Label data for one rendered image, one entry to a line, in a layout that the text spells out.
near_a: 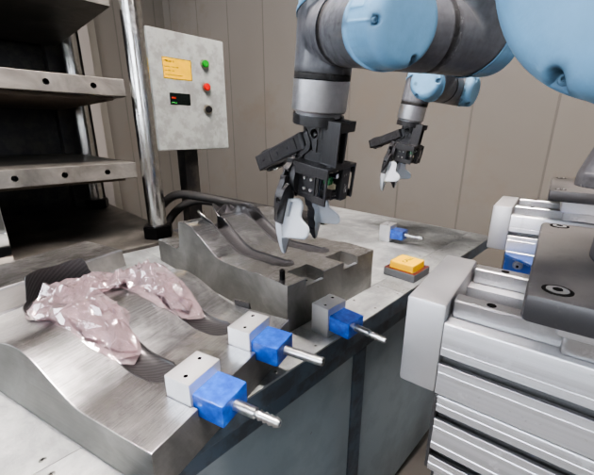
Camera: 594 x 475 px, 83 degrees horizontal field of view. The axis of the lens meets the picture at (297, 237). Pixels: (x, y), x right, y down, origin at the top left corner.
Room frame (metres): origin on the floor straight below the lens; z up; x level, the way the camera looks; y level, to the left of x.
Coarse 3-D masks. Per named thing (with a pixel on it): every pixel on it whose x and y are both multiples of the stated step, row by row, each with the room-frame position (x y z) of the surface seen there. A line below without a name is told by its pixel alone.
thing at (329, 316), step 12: (324, 300) 0.53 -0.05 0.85; (336, 300) 0.53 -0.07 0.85; (312, 312) 0.52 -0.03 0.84; (324, 312) 0.50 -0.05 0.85; (336, 312) 0.51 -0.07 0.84; (348, 312) 0.51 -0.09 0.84; (312, 324) 0.52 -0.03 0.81; (324, 324) 0.50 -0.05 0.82; (336, 324) 0.49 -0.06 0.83; (348, 324) 0.47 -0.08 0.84; (360, 324) 0.50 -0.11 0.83; (324, 336) 0.50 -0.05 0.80; (348, 336) 0.47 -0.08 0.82; (372, 336) 0.46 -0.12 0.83; (384, 336) 0.45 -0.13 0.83
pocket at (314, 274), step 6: (306, 264) 0.61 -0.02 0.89; (294, 270) 0.59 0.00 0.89; (300, 270) 0.60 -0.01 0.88; (306, 270) 0.61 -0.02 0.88; (312, 270) 0.60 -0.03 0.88; (318, 270) 0.59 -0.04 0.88; (300, 276) 0.60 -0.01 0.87; (306, 276) 0.61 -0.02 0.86; (312, 276) 0.60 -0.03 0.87; (318, 276) 0.59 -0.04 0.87; (306, 282) 0.59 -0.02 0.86; (312, 282) 0.56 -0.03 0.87
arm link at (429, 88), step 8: (416, 80) 0.85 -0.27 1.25; (424, 80) 0.83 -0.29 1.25; (432, 80) 0.82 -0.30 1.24; (440, 80) 0.82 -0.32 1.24; (448, 80) 0.84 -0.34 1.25; (456, 80) 0.88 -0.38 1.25; (416, 88) 0.85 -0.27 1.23; (424, 88) 0.83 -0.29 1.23; (432, 88) 0.82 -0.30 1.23; (440, 88) 0.82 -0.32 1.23; (448, 88) 0.85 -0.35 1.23; (456, 88) 0.88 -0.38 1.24; (416, 96) 0.85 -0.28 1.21; (424, 96) 0.83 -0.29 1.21; (432, 96) 0.83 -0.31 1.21; (440, 96) 0.85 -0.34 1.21; (448, 96) 0.88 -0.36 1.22
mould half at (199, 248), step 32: (192, 224) 0.74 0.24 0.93; (256, 224) 0.81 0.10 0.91; (160, 256) 0.86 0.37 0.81; (192, 256) 0.73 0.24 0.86; (224, 256) 0.67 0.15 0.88; (288, 256) 0.66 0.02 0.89; (320, 256) 0.65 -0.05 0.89; (224, 288) 0.64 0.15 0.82; (256, 288) 0.57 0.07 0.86; (288, 288) 0.51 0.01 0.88; (320, 288) 0.57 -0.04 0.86; (352, 288) 0.64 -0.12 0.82
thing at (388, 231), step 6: (384, 222) 1.06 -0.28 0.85; (390, 222) 1.06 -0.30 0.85; (384, 228) 1.03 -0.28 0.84; (390, 228) 1.02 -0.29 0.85; (396, 228) 1.04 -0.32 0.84; (402, 228) 1.04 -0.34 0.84; (384, 234) 1.03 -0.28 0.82; (390, 234) 1.02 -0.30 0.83; (396, 234) 1.01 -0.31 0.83; (402, 234) 1.00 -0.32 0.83; (408, 234) 1.00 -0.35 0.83; (384, 240) 1.03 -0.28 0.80; (390, 240) 1.03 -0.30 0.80
